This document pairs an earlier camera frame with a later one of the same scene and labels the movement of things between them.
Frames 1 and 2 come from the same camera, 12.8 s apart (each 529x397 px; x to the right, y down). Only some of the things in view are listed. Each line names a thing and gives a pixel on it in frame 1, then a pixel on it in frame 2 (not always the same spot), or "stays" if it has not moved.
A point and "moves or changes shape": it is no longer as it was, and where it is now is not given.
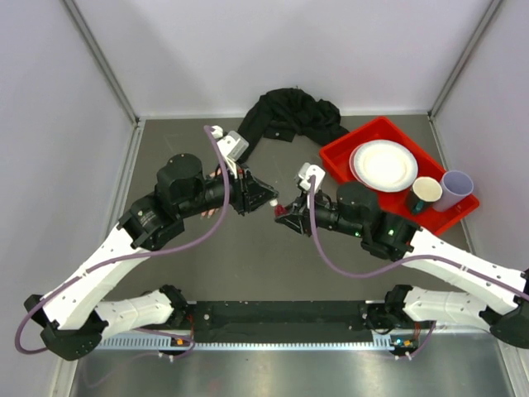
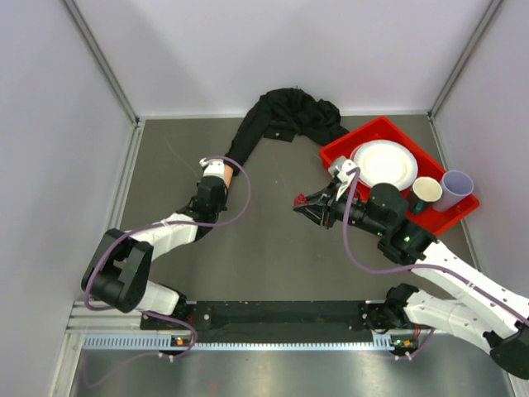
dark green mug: [425, 192] stays
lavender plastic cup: [455, 186] stays
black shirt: [282, 113] stays
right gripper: [298, 217] → [326, 216]
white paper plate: [383, 165] stays
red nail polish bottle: [279, 210] moves or changes shape
